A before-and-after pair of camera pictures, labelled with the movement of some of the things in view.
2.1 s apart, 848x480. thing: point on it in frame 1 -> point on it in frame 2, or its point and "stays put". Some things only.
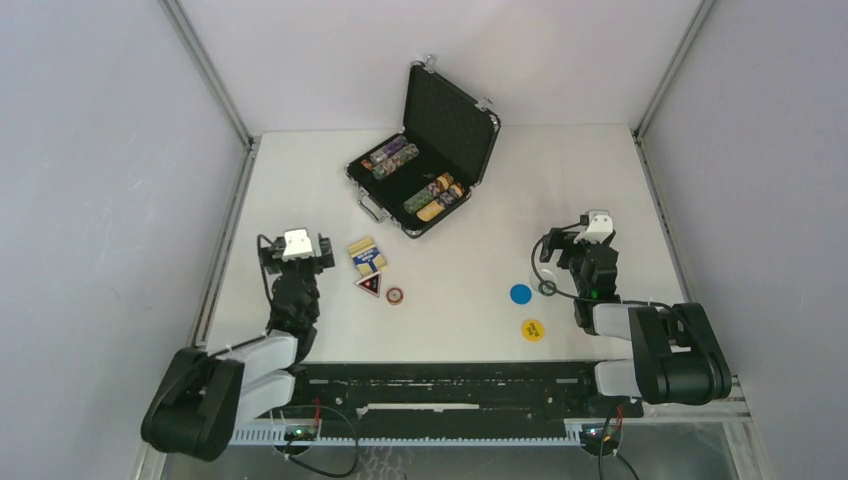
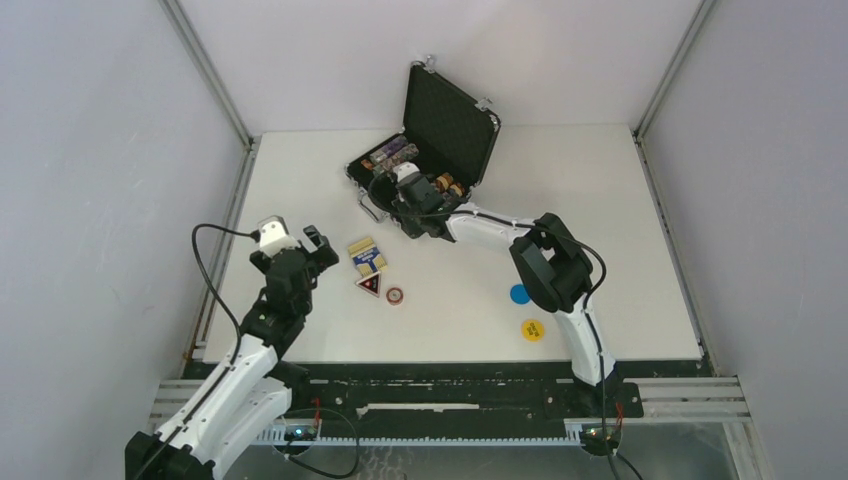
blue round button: (521, 294) stays put
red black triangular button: (371, 284) stays put
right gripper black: (561, 240) -> (413, 227)
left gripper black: (275, 264) stays put
